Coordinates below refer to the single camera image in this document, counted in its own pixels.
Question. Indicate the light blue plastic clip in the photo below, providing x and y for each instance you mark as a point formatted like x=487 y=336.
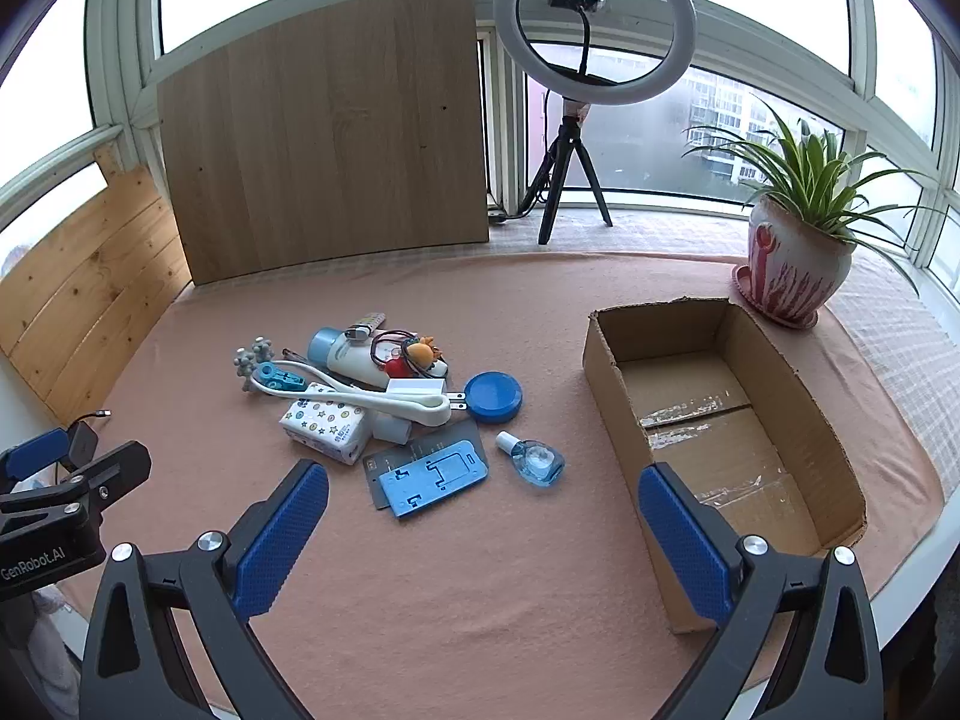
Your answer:
x=289 y=381

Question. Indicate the black gooseneck phone holder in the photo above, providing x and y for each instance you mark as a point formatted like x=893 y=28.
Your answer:
x=579 y=1

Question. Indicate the star-print tissue pack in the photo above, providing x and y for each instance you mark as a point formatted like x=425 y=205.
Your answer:
x=322 y=424

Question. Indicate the spider plant in red-white pot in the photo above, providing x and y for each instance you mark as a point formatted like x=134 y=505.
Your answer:
x=795 y=262

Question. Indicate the clear black pen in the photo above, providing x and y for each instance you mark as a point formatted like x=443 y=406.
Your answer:
x=296 y=353

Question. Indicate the blue round lid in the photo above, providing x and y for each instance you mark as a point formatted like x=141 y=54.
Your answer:
x=493 y=394

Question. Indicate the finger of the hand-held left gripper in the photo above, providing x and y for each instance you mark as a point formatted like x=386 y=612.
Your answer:
x=112 y=469
x=34 y=454

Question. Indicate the pink plant saucer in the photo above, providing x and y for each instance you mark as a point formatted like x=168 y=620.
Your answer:
x=750 y=291

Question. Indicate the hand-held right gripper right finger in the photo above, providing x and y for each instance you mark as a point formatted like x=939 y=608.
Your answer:
x=682 y=540

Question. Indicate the white massager with grey balls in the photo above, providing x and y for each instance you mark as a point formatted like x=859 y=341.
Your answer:
x=352 y=396

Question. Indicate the red round ball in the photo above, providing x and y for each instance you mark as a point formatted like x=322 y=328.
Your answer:
x=397 y=369

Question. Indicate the white bottle with blue-grey cap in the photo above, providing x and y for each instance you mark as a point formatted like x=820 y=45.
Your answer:
x=341 y=356

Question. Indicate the cardboard box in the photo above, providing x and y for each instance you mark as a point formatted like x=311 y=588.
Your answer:
x=720 y=420

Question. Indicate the light wooden board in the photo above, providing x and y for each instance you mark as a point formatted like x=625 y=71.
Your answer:
x=322 y=142

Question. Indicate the person's left forearm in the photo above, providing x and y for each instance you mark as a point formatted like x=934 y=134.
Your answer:
x=52 y=630

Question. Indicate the pink felt cloth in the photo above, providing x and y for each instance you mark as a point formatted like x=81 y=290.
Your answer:
x=450 y=577

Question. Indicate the orange cartoon toy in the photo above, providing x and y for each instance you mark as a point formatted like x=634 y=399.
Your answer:
x=421 y=352

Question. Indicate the white charger plug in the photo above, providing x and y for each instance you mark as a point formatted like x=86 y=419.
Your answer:
x=416 y=390

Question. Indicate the patterned lighter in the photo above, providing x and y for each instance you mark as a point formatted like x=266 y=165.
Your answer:
x=367 y=324

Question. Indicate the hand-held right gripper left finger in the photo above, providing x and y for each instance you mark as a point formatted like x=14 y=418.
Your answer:
x=281 y=532

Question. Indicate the small blue liquid bottle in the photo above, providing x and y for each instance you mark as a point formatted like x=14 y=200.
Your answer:
x=536 y=461

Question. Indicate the black card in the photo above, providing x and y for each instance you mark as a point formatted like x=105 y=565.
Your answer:
x=390 y=457

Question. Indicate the black power bank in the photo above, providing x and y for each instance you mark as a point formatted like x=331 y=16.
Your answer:
x=84 y=444

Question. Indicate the pine wood panel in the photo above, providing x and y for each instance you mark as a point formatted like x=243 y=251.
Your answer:
x=82 y=292

